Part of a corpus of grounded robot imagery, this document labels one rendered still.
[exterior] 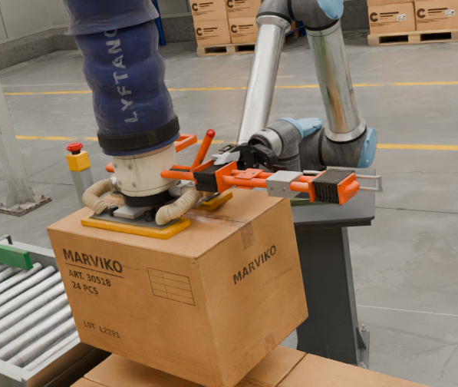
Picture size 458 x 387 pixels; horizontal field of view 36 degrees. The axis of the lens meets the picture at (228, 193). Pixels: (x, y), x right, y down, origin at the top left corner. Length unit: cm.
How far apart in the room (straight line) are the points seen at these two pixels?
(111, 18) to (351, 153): 112
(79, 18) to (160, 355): 92
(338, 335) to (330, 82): 109
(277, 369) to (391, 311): 133
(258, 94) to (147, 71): 47
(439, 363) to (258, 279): 133
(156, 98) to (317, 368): 92
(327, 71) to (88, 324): 111
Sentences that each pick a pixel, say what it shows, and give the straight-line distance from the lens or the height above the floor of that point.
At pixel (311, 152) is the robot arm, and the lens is 262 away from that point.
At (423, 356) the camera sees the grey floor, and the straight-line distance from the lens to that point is 310.
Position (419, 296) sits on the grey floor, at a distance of 351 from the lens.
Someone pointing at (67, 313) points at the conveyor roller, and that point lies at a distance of 276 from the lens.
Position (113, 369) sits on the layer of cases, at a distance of 234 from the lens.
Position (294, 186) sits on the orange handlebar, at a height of 121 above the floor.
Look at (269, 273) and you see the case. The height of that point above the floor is 89.
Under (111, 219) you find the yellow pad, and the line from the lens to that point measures 198.
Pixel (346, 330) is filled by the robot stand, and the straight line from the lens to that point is 294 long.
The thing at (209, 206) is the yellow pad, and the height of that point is 108.
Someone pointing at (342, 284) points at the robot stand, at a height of 41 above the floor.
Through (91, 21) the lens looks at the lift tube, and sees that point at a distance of 181.
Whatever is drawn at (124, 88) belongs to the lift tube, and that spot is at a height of 145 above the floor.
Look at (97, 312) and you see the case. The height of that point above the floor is 80.
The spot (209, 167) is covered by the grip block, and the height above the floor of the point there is 122.
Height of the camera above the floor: 180
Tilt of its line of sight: 21 degrees down
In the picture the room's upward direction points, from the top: 10 degrees counter-clockwise
